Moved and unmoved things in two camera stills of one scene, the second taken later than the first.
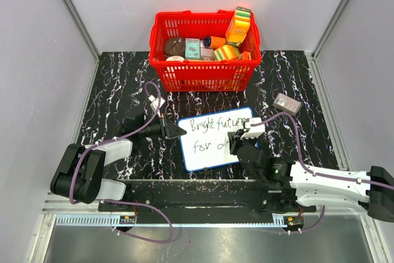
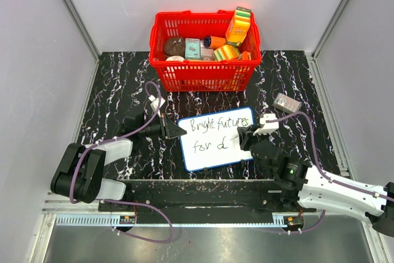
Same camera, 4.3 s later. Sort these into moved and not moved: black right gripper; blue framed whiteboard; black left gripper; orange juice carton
Moved: black right gripper
Not moved: orange juice carton; blue framed whiteboard; black left gripper
